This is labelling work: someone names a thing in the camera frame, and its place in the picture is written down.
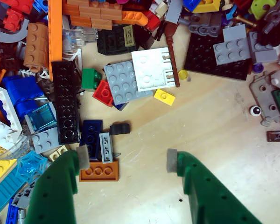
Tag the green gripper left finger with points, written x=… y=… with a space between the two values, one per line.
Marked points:
x=53 y=191

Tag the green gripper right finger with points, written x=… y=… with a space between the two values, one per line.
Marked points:
x=205 y=193

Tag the tan two-stud Lego plate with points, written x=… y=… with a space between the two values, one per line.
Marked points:
x=58 y=152

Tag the blue Technic Lego beam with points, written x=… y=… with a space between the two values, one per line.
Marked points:
x=12 y=212

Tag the long teal Lego plate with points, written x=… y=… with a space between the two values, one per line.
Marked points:
x=4 y=191

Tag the orange-brown three-stud Lego plate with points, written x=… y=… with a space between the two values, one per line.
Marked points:
x=99 y=171

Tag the yellow Lego brick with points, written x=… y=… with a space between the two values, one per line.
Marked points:
x=0 y=165

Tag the dark blue Lego plate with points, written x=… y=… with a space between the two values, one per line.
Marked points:
x=91 y=135

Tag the narrow grey Lego plate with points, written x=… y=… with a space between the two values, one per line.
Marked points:
x=106 y=148

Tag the transparent blue Lego windscreen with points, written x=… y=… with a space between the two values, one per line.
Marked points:
x=42 y=117

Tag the long black Lego brick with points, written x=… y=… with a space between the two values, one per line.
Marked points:
x=66 y=102

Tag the small black curved Lego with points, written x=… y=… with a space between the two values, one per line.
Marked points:
x=119 y=129

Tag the dark brown Lego tile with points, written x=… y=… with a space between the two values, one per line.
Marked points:
x=278 y=136

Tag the blue Lego body piece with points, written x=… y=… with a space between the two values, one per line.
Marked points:
x=21 y=93

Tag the yellow one-stud Lego plate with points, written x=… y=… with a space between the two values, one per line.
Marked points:
x=164 y=97

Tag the red Lego slope brick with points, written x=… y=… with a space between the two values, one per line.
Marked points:
x=103 y=93

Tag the green Lego brick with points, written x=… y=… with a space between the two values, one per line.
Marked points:
x=89 y=79

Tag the square grey Lego plate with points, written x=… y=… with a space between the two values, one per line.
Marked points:
x=122 y=84

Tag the white Lego plate with clips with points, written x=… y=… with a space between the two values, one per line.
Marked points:
x=151 y=70

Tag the large black Lego plate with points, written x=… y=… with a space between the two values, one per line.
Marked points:
x=200 y=58

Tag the purple round Lego stud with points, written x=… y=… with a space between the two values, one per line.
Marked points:
x=257 y=67

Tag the grey six-stud Lego brick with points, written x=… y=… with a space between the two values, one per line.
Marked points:
x=232 y=51

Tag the tan-brown four-stud Lego brick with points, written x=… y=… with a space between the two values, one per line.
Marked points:
x=36 y=44

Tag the reddish brown Lego broom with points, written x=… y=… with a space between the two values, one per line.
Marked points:
x=172 y=46

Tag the long orange Lego plate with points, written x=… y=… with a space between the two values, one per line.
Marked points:
x=55 y=35

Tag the olive two-stud Lego plate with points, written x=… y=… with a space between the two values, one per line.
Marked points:
x=128 y=35

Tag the orange masonry Lego bricks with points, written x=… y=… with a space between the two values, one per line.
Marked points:
x=93 y=16

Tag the yellow Lego slope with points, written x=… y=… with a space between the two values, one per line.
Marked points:
x=207 y=5

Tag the orange Technic Lego piece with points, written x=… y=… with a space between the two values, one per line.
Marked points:
x=135 y=18

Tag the lime green Lego piece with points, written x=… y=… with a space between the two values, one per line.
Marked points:
x=261 y=9

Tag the transparent blue web piece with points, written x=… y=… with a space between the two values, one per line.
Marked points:
x=31 y=165

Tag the light grey four-stud plate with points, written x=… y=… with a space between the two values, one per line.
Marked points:
x=45 y=141

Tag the round white eye tile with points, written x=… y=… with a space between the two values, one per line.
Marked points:
x=255 y=110

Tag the transparent yellow round stud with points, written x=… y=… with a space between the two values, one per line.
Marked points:
x=183 y=74

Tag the grey Technic connector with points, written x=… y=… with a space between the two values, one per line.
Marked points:
x=203 y=25

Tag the white Lego frame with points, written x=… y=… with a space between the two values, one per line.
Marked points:
x=2 y=133

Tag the grey Lego bracket piece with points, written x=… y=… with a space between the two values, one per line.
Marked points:
x=264 y=98

